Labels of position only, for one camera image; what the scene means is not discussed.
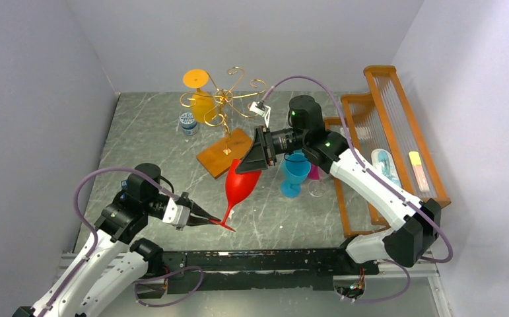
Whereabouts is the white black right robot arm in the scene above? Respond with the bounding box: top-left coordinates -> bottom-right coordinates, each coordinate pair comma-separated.
236,95 -> 442,274

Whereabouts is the dark blue wine glass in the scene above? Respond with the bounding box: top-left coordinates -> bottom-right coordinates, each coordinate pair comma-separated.
280,154 -> 311,198

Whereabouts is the wooden rack base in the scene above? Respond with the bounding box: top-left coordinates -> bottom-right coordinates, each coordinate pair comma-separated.
196,128 -> 253,179

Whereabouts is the pink wine glass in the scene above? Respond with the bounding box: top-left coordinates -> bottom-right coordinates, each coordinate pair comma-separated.
307,164 -> 321,180

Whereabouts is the blue cleaning gel jar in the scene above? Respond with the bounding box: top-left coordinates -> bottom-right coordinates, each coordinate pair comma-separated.
179,112 -> 198,135

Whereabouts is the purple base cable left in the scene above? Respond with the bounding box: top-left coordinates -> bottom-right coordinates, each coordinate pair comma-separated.
133,265 -> 205,308

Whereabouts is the yellow orange marker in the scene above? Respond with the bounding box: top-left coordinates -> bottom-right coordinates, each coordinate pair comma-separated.
409,151 -> 430,192

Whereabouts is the yellow wine glass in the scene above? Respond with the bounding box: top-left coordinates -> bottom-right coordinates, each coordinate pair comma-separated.
180,69 -> 217,124

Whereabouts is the blue blister pack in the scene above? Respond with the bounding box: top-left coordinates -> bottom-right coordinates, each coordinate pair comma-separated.
371,149 -> 402,188

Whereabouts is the wooden tiered shelf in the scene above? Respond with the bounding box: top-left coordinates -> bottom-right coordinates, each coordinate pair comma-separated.
323,65 -> 452,238

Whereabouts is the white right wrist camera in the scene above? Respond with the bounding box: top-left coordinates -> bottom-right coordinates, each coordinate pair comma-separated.
248,100 -> 271,128

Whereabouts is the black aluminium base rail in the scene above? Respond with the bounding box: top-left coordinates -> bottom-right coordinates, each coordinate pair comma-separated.
57,247 -> 439,295

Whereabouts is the clear wine glass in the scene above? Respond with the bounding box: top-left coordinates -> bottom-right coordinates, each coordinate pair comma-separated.
308,168 -> 327,197

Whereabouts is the red wine glass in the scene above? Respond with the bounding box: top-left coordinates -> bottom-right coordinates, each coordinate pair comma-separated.
211,159 -> 261,232

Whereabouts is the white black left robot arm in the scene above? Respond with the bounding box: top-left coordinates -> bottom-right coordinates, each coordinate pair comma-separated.
14,163 -> 218,316

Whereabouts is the gold wire glass rack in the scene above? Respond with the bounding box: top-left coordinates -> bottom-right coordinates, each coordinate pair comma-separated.
202,66 -> 267,138

